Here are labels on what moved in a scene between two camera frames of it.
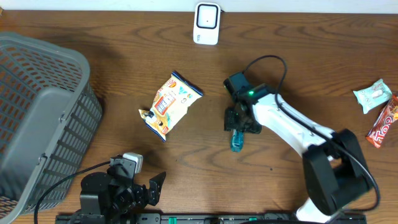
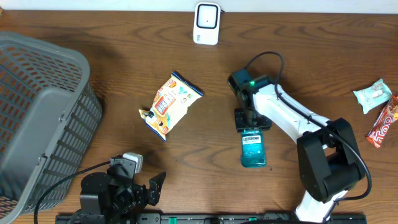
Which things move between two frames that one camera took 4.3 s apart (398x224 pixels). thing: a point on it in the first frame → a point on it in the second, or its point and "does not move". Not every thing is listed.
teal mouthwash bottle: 237,139 → 254,153
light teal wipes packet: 374,96 does not move
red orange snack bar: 383,124 does not move
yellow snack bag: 176,94 does not move
